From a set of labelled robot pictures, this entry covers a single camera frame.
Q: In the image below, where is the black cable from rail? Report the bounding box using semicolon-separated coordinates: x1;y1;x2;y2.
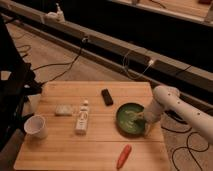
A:
31;36;89;84

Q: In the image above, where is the black equipment stand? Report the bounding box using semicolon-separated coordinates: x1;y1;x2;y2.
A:
0;15;42;152

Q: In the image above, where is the white paper cup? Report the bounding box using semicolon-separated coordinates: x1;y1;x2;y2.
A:
24;115;47;139

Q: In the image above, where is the white cable on rail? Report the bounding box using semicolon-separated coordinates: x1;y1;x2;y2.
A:
121;48;156;81

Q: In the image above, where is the black rectangular block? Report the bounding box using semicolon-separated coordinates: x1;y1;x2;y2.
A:
101;89;113;106

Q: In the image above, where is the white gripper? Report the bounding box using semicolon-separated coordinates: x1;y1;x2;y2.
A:
144;99;164;136

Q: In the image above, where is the orange carrot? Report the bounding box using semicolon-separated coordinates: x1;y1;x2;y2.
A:
116;145;132;169

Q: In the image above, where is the black floor cable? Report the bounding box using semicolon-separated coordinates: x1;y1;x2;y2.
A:
160;111;213;171

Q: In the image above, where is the long metal rail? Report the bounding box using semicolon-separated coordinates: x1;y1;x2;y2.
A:
0;0;213;103

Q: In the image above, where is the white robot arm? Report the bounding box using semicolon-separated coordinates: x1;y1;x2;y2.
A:
144;85;213;145

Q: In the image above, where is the green ceramic bowl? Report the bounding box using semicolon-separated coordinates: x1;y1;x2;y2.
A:
116;103;145;136

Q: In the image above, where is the white squeeze bottle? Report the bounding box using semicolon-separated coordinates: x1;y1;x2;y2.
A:
75;100;89;135

